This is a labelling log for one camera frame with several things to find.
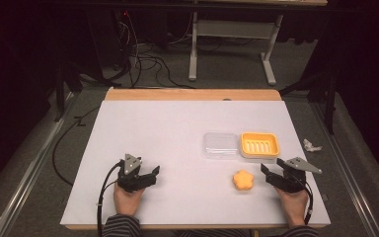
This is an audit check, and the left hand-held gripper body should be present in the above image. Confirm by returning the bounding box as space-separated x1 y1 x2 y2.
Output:
116 153 147 194

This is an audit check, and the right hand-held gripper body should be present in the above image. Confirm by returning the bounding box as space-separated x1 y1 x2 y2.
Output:
274 156 323 195

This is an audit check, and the orange flower-shaped soap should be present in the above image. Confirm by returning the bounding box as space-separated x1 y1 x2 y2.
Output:
232 169 255 192

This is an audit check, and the yellow soap dish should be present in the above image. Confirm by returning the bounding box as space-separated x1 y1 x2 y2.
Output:
239 131 281 165

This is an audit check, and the clear plastic lid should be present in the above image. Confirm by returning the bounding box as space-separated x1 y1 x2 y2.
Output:
201 131 241 160

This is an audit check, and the person's left hand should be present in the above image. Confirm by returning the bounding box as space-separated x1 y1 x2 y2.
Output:
113 182 146 217

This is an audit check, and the person's right hand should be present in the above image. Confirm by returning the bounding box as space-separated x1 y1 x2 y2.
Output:
273 186 311 229

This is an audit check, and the crumpled white paper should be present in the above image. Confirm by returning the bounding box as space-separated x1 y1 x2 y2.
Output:
302 138 324 153

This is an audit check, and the white table mat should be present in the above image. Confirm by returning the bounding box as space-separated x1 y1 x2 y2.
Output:
59 100 332 228

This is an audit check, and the black metal stand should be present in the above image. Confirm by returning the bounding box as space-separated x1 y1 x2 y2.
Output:
278 63 341 136
52 55 84 123

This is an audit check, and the wooden table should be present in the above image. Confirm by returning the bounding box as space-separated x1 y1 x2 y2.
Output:
64 87 328 231

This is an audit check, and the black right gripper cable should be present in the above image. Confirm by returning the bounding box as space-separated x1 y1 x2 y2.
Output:
298 177 315 227

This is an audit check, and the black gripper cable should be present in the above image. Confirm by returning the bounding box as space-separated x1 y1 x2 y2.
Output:
298 177 315 227
96 160 126 237

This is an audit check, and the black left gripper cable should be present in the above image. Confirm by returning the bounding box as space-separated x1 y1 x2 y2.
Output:
96 160 126 237

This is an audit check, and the aluminium floor rail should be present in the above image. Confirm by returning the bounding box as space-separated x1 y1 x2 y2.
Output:
0 91 77 237
310 102 379 237

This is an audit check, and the black floor cable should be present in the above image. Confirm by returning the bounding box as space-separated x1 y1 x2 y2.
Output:
51 106 102 188

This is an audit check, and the tangle of black cables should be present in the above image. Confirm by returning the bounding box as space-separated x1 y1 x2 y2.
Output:
112 11 196 91

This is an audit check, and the white metal desk frame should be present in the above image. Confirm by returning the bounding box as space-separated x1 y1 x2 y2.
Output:
188 11 284 87

